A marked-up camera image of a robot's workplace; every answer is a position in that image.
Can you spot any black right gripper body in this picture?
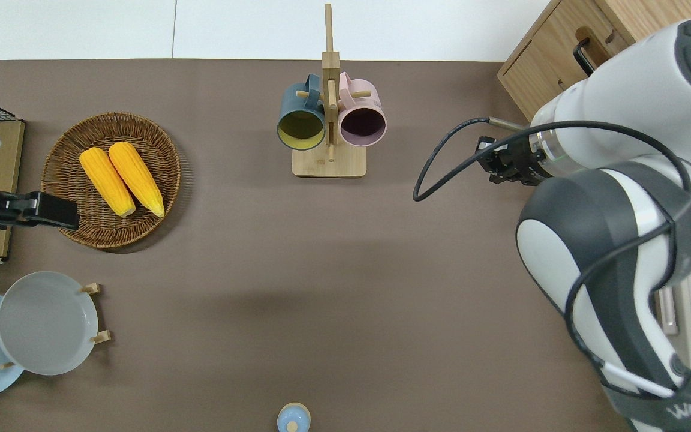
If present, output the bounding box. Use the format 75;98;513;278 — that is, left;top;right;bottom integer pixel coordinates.
488;137;554;187

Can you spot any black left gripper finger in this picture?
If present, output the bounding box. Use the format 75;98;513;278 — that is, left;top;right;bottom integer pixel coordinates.
38;193;80;231

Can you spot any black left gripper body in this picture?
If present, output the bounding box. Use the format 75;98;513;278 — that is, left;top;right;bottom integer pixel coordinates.
0;192;43;231

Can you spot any yellow corn cob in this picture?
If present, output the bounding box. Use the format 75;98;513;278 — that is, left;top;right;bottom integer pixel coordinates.
109;142;166;218
79;148;137;217

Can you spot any grey plate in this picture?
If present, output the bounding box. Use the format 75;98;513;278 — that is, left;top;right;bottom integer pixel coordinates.
0;271;99;376

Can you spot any round brown wicker tray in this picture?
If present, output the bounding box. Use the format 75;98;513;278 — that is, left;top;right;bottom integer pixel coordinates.
41;112;182;250

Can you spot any pink mug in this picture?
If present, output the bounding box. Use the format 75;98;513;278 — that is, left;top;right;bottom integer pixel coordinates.
338;72;387;148

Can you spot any wooden plate rack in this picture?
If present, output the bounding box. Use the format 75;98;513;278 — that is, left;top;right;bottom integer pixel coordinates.
0;282;112;370

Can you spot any wooden mug tree stand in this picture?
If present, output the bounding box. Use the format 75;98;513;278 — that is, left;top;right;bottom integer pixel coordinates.
292;4;368;178

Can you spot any teal mug yellow inside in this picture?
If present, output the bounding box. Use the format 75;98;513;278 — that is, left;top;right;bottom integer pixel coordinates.
277;74;327;151

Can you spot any light wooden cabinet body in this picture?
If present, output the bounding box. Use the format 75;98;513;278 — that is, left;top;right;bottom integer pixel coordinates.
596;0;691;44

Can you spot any brown table mat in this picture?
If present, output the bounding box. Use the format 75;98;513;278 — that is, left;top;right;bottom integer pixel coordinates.
0;58;643;432

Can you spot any blue call bell wooden base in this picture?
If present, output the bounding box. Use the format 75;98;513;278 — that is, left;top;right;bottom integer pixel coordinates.
277;403;311;432

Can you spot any black cable with silver plug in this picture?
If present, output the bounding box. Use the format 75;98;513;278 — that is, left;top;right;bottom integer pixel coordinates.
413;116;530;203

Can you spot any black drawer handle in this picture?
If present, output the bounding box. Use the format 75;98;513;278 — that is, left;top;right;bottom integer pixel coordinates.
573;37;600;77

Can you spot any black cable along right arm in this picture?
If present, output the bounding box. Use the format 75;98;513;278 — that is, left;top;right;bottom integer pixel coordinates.
528;120;691;416

